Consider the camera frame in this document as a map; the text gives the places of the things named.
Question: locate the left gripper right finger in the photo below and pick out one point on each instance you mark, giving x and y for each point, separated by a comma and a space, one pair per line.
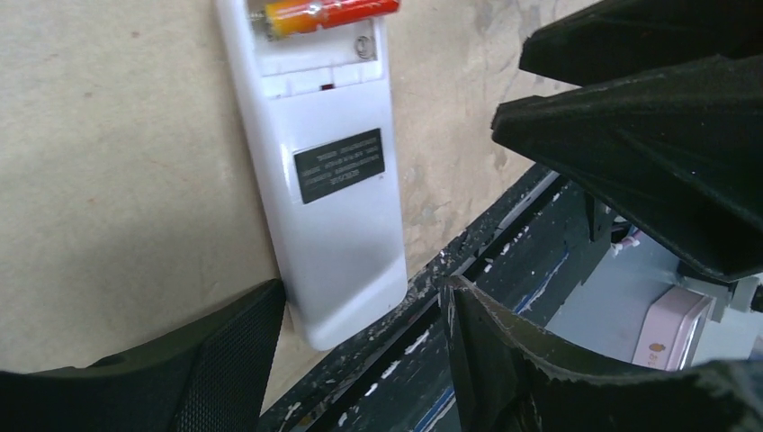
566, 381

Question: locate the pink tin box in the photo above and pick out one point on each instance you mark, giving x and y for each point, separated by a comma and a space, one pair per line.
667, 340

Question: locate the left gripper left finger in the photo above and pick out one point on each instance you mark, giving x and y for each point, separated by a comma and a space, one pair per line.
208, 375

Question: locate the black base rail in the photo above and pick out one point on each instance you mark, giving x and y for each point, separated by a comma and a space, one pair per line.
517, 262

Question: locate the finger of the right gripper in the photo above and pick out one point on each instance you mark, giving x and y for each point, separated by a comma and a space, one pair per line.
614, 39
677, 151

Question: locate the red AAA battery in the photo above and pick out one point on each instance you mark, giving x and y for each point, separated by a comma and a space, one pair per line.
286, 18

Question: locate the red white remote control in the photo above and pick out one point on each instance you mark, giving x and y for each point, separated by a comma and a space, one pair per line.
317, 113

